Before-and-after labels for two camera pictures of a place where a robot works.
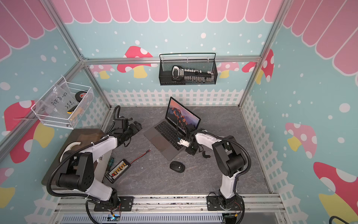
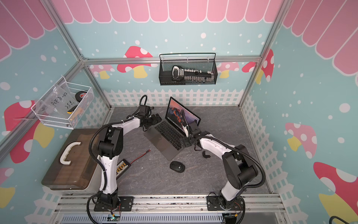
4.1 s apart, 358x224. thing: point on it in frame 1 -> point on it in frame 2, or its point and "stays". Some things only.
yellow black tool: (72, 109) stays
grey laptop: (164, 136) stays
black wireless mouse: (177, 166) stays
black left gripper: (135, 129) -> (154, 120)
